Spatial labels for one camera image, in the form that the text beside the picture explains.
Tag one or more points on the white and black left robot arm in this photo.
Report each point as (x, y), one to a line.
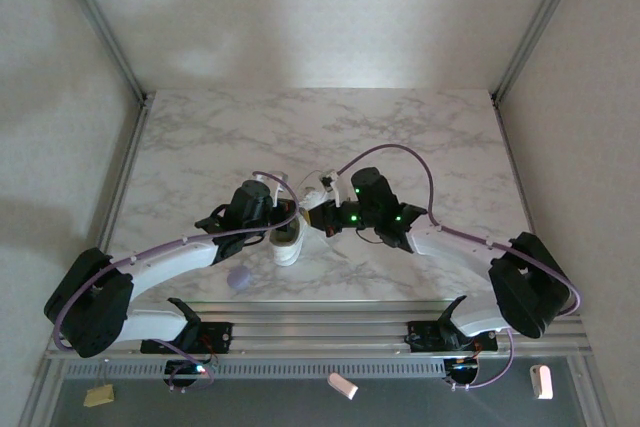
(175, 257)

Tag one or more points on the white rectangular box device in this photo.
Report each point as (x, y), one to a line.
(541, 382)

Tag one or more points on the circuit board with green light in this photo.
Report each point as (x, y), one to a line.
(197, 369)

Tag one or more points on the aluminium frame post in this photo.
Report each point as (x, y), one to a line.
(538, 22)
(102, 22)

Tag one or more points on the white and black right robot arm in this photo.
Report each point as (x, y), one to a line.
(450, 242)

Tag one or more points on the white sneaker shoe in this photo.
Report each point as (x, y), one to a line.
(287, 254)

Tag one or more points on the small lavender ball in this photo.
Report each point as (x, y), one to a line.
(240, 278)

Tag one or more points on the aluminium mounting rail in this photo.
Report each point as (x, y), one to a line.
(320, 332)

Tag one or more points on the small white plastic block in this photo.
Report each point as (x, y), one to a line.
(342, 386)

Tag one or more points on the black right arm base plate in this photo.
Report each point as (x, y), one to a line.
(425, 337)

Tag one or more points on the aluminium table side rail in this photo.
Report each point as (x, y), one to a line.
(126, 172)
(510, 147)

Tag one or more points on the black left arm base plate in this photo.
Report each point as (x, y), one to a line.
(215, 337)

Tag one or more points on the tan paper tag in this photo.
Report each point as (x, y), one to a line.
(99, 396)

